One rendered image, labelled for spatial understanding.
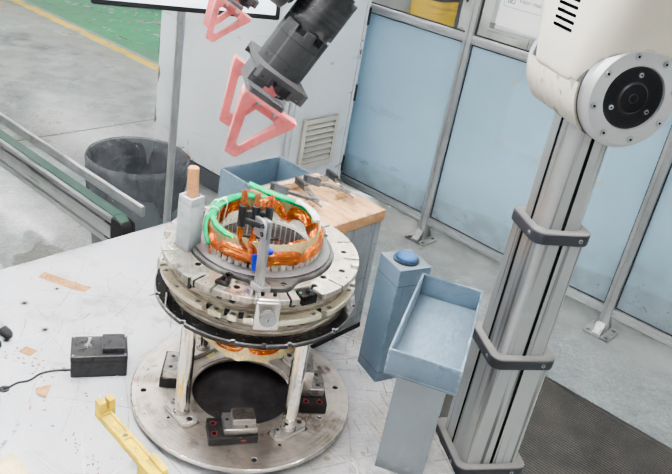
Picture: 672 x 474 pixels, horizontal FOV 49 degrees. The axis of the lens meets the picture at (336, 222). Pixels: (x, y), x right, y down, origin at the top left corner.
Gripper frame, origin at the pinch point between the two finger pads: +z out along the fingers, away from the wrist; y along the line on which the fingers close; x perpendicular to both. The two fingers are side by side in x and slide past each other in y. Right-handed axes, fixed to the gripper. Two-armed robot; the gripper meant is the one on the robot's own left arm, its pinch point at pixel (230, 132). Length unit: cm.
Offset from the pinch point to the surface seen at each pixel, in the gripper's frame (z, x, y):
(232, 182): 25, 23, -60
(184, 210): 20.3, 7.8, -22.7
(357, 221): 13, 42, -43
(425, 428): 25, 56, -5
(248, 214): 11.9, 12.6, -12.7
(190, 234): 22.9, 10.6, -22.0
